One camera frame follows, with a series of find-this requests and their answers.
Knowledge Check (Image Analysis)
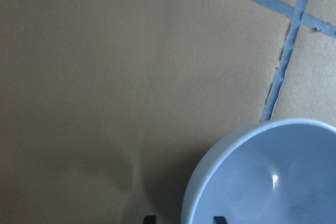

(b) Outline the blue bowl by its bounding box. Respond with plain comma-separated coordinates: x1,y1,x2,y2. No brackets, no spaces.
181,119,335,223

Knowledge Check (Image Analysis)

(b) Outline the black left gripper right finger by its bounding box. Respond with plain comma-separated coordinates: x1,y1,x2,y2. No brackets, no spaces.
213,216,226,224

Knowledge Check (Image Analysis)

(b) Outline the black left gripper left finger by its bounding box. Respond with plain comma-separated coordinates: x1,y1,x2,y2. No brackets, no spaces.
143,215,156,224

